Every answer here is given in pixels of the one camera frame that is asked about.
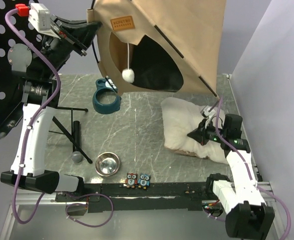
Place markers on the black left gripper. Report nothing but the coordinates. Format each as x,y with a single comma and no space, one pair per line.
77,35

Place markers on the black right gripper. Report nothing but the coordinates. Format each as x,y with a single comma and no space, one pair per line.
200,134

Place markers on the white fluffy pillow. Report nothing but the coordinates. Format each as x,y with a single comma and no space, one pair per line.
181,117

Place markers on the tan and black pet tent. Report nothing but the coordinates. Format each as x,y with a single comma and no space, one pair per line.
161,45

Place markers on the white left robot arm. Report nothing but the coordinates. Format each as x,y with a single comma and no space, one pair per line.
38,69

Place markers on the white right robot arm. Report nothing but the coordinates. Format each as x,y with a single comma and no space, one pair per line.
247,214

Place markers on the teal pet bowl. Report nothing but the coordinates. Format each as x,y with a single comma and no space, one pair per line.
106,99

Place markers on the steel pet bowl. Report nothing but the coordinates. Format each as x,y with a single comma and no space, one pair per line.
107,164

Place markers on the white pompom toy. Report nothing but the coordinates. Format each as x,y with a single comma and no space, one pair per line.
128,74

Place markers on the blue owl tag eight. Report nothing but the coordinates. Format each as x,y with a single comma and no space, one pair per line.
144,181

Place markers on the black perforated music stand tray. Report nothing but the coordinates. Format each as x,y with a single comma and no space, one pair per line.
11,86

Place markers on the red owl tag seven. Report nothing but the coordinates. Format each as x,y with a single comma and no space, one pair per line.
131,180

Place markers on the black tripod stand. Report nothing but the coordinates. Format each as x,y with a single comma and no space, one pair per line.
71,140

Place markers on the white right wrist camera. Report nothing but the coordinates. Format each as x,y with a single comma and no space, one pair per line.
208,112

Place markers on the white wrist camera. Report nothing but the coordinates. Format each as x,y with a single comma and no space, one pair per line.
40,18
208,112

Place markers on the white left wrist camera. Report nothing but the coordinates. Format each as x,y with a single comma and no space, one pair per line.
40,18

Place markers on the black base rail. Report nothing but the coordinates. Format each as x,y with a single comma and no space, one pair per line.
158,196

